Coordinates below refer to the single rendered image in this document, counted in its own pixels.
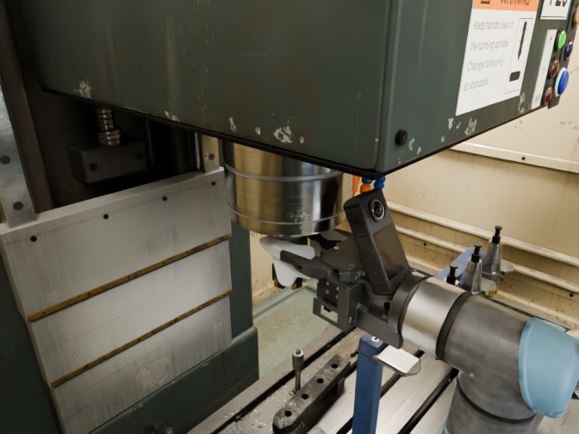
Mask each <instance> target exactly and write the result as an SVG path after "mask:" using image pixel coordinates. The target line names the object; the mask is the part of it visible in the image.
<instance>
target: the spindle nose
mask: <svg viewBox="0 0 579 434"><path fill-rule="evenodd" d="M222 152H223V160H224V162H223V165H224V179H225V193H226V203H227V207H228V214H229V217H230V218H231V219H232V220H233V221H234V222H235V223H236V224H238V225H239V226H241V227H243V228H245V229H246V230H249V231H252V232H255V233H260V234H264V235H270V236H278V237H300V236H308V235H314V234H317V233H323V232H326V231H329V230H331V229H333V228H335V227H336V226H338V225H340V224H341V223H343V222H344V221H345V220H346V219H347V218H346V213H345V210H344V209H343V205H344V203H345V202H346V201H347V200H348V199H350V198H352V189H353V175H351V174H347V173H344V172H341V171H337V170H331V169H328V168H325V167H321V166H319V165H315V164H310V163H306V162H302V161H299V160H296V159H293V158H287V157H284V156H280V155H277V154H274V153H270V152H265V151H261V150H258V149H255V148H251V147H248V146H243V145H239V144H235V143H233V142H229V141H225V140H222Z"/></svg>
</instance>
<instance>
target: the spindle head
mask: <svg viewBox="0 0 579 434"><path fill-rule="evenodd" d="M542 2H543V0H539V5H538V9H537V13H536V17H535V22H534V26H533V30H532V38H531V42H530V46H529V50H528V54H527V59H526V66H525V70H524V75H523V79H522V84H521V87H520V94H519V95H518V96H514V97H511V98H508V99H506V100H503V101H500V102H495V103H492V104H490V105H487V106H484V107H481V108H477V109H474V110H471V111H469V112H466V113H463V114H461V115H456V110H457V105H458V94H459V88H460V83H461V77H462V71H463V65H464V55H465V49H466V43H467V38H468V32H469V26H470V16H471V10H472V4H473V0H20V4H21V7H22V14H23V19H24V22H25V26H26V30H27V34H28V41H29V45H30V49H31V53H32V57H33V61H34V68H35V72H36V76H37V79H38V83H39V84H40V86H41V91H44V92H47V93H51V94H54V95H57V96H63V97H66V98H70V99H73V100H76V101H80V102H86V103H88V104H92V105H96V106H98V107H102V108H106V109H111V110H114V111H118V112H121V113H124V114H128V115H133V116H137V117H140V118H143V119H147V120H150V121H156V122H159V123H162V124H166V125H169V126H172V127H178V128H182V129H184V130H188V131H191V132H194V133H200V134H203V135H207V136H210V137H214V138H217V139H220V140H225V141H229V142H233V143H235V144H239V145H243V146H248V147H251V148H255V149H258V150H261V151H265V152H270V153H274V154H277V155H280V156H284V157H287V158H293V159H296V160H299V161H302V162H306V163H310V164H315V165H319V166H321V167H325V168H328V169H331V170H335V171H341V172H344V173H347V174H351V175H354V176H357V177H362V178H366V179H370V180H373V181H375V180H377V179H379V178H381V177H385V176H387V175H388V174H391V173H393V172H395V171H398V170H400V169H402V168H405V167H407V166H409V165H411V164H414V163H417V162H419V161H421V160H423V159H425V158H429V157H431V156H432V155H434V154H437V153H439V152H442V151H444V150H446V149H449V148H451V147H453V146H456V145H458V144H461V143H463V142H465V141H467V140H470V139H473V138H475V137H476V136H478V135H481V134H483V133H486V132H488V131H490V130H493V129H495V128H497V127H500V126H502V125H505V124H507V123H509V122H511V121H514V120H516V119H519V118H520V117H522V116H525V115H528V114H531V113H532V112H534V111H537V110H539V109H542V108H544V107H546V106H548V104H549V103H548V104H547V105H546V106H542V105H541V100H540V104H539V106H538V107H536V108H533V109H530V108H531V104H532V97H533V93H534V89H535V85H536V81H537V77H538V73H539V66H540V62H541V58H542V54H543V50H544V46H545V39H546V35H547V31H548V30H554V29H556V30H557V31H558V30H559V29H560V28H561V27H563V28H565V31H566V28H567V24H568V20H569V17H570V11H571V6H572V3H573V0H570V6H569V10H568V14H567V17H566V19H539V15H540V11H541V7H542ZM556 35H557V33H556Z"/></svg>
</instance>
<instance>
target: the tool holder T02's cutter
mask: <svg viewBox="0 0 579 434"><path fill-rule="evenodd" d="M272 280H273V281H274V286H275V287H278V288H281V289H284V288H285V286H283V285H282V284H281V283H280V282H279V281H278V279H277V274H276V270H275V266H274V263H273V264H272ZM302 282H306V279H304V278H301V277H297V278H296V280H295V281H294V283H293V284H292V286H291V289H292V290H295V289H297V288H300V287H302Z"/></svg>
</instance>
